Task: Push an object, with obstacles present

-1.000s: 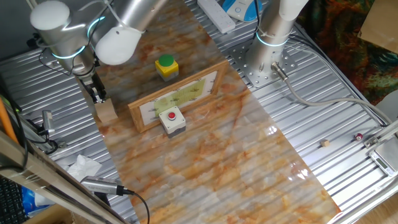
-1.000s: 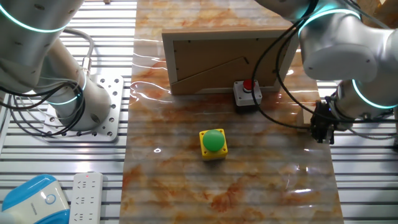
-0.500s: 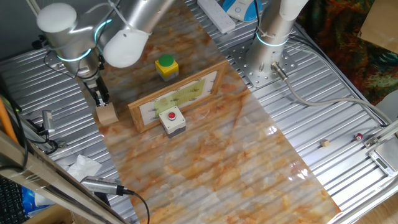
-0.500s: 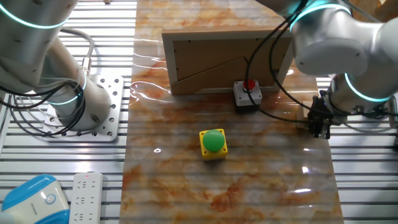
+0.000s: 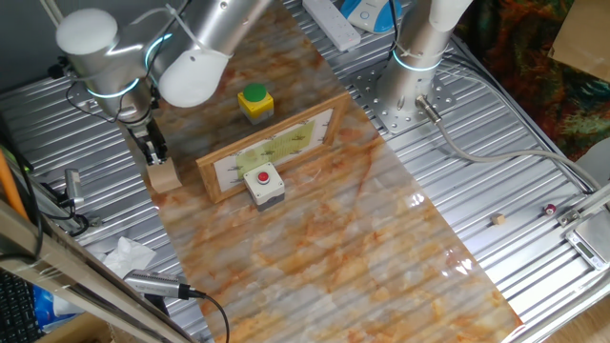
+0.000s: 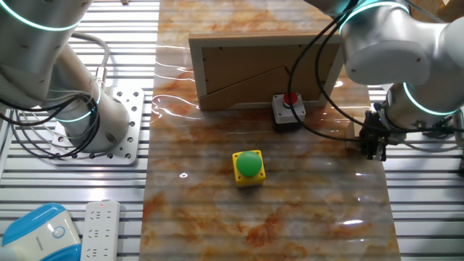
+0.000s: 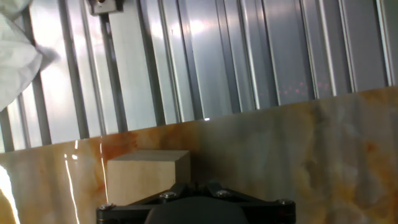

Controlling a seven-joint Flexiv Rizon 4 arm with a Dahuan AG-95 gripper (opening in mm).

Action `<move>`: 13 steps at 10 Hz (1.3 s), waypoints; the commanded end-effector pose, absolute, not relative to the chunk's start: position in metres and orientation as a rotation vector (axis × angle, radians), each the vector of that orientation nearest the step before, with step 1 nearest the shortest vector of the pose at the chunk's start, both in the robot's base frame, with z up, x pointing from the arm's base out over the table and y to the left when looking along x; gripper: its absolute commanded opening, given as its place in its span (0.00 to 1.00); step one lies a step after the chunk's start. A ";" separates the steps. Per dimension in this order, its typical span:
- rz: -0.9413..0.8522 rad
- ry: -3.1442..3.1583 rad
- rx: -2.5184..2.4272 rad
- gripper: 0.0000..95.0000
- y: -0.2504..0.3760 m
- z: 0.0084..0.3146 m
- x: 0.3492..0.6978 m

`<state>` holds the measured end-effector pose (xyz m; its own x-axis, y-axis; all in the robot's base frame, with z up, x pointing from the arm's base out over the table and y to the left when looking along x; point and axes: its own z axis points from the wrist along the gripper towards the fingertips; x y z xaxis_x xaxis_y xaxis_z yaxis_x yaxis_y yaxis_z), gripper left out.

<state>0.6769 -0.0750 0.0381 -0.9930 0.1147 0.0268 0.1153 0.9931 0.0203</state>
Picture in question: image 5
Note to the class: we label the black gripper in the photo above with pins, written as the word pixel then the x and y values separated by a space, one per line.
pixel 143 129

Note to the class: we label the large light wooden cube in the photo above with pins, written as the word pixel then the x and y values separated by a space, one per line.
pixel 164 181

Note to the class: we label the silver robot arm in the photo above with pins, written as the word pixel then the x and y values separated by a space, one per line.
pixel 214 28

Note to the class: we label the small red object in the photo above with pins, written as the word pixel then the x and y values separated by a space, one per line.
pixel 550 209

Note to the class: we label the grey round object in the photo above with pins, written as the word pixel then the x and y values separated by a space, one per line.
pixel 598 164

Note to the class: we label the white crumpled tissue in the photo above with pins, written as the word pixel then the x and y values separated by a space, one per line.
pixel 128 255

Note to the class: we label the yellow box green button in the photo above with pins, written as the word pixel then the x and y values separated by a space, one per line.
pixel 256 107

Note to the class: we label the grey box red button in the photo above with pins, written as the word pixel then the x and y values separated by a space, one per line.
pixel 262 188

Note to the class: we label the orange rod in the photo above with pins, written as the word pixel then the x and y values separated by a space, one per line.
pixel 9 186

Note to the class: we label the large aluminium beam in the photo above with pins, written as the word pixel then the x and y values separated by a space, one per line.
pixel 71 286

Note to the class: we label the aluminium pole stand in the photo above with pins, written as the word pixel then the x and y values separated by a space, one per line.
pixel 47 9

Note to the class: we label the blue tissue pack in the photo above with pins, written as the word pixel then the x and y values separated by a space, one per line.
pixel 45 307

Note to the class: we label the marble pattern mat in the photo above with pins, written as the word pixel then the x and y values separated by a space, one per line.
pixel 333 262

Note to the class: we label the black keyboard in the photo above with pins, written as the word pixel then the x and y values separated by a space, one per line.
pixel 16 309

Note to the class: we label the white power strip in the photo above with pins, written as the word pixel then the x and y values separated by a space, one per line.
pixel 333 24

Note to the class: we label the blue white device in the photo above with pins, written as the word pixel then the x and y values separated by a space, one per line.
pixel 367 14

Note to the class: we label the small wooden cube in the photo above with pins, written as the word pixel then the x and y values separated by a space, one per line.
pixel 498 219

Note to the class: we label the colourful patterned cloth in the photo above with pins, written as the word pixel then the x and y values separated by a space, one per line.
pixel 524 47

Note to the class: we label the brown cardboard sheet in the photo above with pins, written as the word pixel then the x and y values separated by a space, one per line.
pixel 586 38

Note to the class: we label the digital scale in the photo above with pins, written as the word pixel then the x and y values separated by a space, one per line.
pixel 593 238

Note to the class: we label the small silver camera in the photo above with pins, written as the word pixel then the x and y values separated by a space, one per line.
pixel 72 183

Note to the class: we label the wooden picture frame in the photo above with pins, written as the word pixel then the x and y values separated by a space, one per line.
pixel 286 143

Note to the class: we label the silver cylindrical camera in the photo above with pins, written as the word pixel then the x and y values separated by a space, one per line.
pixel 157 283

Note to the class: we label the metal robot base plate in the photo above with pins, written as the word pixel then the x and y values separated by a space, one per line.
pixel 405 121

